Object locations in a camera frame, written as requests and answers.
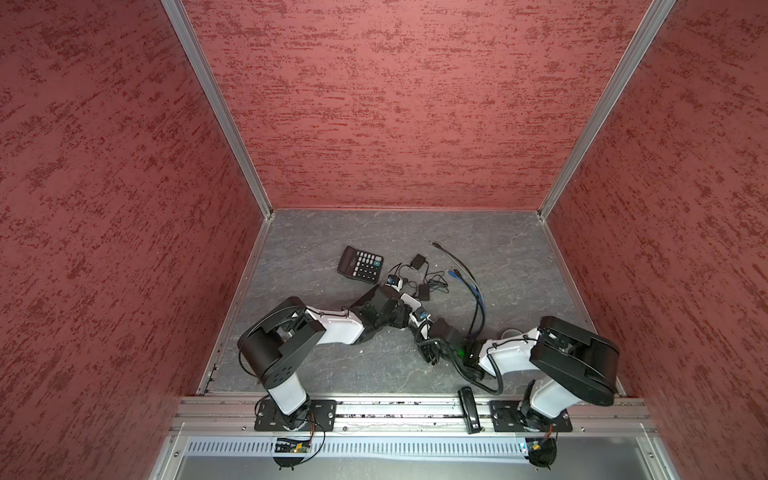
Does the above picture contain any black power adapter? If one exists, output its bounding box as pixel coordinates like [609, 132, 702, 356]
[417, 283, 431, 301]
[409, 254, 427, 270]

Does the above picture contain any blue ethernet cable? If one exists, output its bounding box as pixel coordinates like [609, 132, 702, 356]
[446, 268, 486, 340]

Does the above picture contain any white network switch box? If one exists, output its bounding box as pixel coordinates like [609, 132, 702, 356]
[400, 293, 422, 316]

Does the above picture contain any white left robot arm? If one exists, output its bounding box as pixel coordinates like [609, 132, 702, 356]
[237, 285, 422, 428]

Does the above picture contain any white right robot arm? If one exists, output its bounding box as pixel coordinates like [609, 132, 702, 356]
[413, 316, 619, 431]

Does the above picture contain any black desk calculator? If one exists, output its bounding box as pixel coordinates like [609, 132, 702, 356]
[337, 246, 383, 284]

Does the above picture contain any black stapler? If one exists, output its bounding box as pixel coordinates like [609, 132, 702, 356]
[458, 386, 482, 435]

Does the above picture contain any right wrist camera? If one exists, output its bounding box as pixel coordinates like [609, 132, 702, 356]
[409, 307, 433, 340]

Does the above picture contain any black cable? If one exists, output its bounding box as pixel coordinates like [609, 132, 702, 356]
[430, 241, 484, 337]

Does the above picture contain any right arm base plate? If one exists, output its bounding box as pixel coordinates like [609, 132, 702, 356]
[488, 400, 573, 434]

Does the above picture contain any white slotted cable duct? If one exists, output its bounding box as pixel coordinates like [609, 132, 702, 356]
[184, 436, 529, 462]

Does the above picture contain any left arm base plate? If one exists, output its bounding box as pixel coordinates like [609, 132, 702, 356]
[253, 397, 338, 432]

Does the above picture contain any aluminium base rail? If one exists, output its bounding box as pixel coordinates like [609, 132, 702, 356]
[170, 393, 659, 438]

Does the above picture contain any aluminium left corner post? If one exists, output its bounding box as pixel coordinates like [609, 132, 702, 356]
[161, 0, 274, 222]

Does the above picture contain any aluminium corner post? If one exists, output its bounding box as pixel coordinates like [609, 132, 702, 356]
[161, 0, 274, 222]
[538, 0, 676, 224]

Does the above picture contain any aluminium right corner post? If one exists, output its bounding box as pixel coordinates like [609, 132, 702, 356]
[538, 0, 676, 224]

